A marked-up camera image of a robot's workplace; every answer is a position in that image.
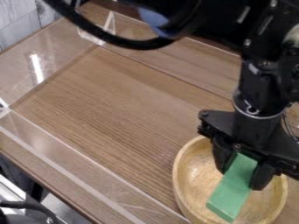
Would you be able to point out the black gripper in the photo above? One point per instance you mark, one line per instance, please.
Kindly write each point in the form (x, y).
(259, 138)

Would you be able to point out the green rectangular block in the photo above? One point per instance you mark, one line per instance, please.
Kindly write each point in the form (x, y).
(232, 190)

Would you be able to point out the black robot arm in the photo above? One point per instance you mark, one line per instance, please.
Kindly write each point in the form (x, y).
(260, 28)

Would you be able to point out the brown wooden bowl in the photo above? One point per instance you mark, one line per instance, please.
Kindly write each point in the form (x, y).
(195, 179)

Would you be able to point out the clear acrylic enclosure wall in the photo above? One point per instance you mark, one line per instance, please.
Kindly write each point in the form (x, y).
(99, 116)

